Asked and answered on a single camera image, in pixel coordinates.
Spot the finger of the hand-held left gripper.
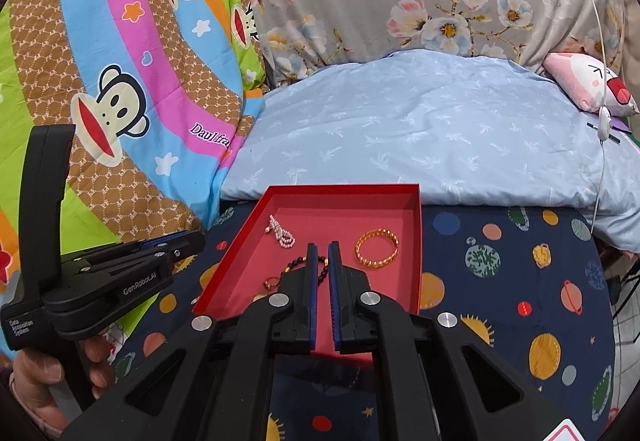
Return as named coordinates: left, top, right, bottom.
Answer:
left=79, top=235, right=207, bottom=281
left=64, top=230, right=202, bottom=268

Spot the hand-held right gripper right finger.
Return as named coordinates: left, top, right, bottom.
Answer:
left=327, top=241, right=576, bottom=441

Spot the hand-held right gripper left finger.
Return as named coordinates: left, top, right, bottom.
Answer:
left=60, top=243, right=319, bottom=441

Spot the dark bead bracelet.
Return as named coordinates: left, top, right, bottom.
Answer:
left=282, top=255, right=331, bottom=284

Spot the gold twisted bangle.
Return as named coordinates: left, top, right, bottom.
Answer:
left=355, top=229, right=400, bottom=268

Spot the red shallow box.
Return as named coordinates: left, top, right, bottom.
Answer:
left=191, top=184, right=425, bottom=354

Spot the white pearl necklace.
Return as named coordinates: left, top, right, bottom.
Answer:
left=266, top=215, right=297, bottom=249

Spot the person's left hand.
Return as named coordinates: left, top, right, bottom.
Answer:
left=9, top=335, right=116, bottom=438

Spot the navy planet print sheet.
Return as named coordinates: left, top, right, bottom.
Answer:
left=115, top=201, right=619, bottom=441

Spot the light blue pillow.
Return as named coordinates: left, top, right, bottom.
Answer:
left=220, top=48, right=640, bottom=253

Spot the cartoon monkey quilt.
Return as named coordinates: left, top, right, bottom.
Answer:
left=0, top=0, right=266, bottom=357

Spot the white red-bordered card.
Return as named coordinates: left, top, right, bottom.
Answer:
left=542, top=417, right=598, bottom=441

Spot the pink plush pillow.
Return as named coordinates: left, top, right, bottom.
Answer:
left=542, top=52, right=640, bottom=117

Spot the purple paper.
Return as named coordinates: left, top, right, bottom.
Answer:
left=589, top=118, right=632, bottom=145

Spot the white cable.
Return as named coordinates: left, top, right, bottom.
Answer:
left=567, top=0, right=619, bottom=234

